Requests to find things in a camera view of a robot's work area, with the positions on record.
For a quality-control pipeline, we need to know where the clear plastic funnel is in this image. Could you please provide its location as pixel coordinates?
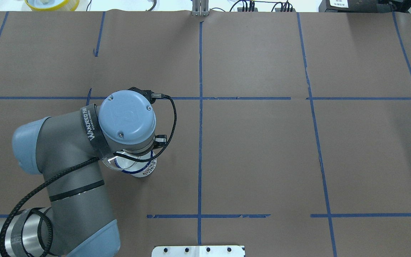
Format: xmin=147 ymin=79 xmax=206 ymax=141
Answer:
xmin=101 ymin=156 xmax=139 ymax=173

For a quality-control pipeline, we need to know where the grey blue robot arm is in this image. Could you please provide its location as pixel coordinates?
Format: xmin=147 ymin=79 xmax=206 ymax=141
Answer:
xmin=0 ymin=87 xmax=170 ymax=257

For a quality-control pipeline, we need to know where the white patterned cup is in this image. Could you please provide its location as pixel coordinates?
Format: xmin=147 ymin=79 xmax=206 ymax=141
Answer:
xmin=117 ymin=150 xmax=157 ymax=178

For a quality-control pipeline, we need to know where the brown paper table cover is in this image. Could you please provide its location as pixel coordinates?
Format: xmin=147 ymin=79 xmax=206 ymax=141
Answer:
xmin=0 ymin=10 xmax=411 ymax=257

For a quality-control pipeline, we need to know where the black power strip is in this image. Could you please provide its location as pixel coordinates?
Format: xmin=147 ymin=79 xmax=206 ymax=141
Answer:
xmin=229 ymin=0 xmax=296 ymax=12

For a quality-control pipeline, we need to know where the black device box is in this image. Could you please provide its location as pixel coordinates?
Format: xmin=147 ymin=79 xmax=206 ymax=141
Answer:
xmin=318 ymin=0 xmax=397 ymax=13

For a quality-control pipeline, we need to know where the yellow tape roll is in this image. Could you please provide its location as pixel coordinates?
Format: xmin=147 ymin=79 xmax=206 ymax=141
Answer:
xmin=24 ymin=0 xmax=80 ymax=11

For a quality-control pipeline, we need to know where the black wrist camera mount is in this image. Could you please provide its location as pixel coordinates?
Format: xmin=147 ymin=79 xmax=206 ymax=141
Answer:
xmin=128 ymin=87 xmax=154 ymax=104

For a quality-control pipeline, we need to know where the black velcro strap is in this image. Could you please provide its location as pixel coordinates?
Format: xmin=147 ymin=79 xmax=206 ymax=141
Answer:
xmin=80 ymin=104 xmax=114 ymax=160

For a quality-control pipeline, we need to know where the white metal base plate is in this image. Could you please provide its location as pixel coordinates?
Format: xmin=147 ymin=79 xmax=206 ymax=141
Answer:
xmin=151 ymin=245 xmax=246 ymax=257

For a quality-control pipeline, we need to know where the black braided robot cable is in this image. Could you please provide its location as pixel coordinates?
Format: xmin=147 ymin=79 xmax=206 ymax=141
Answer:
xmin=0 ymin=93 xmax=177 ymax=257

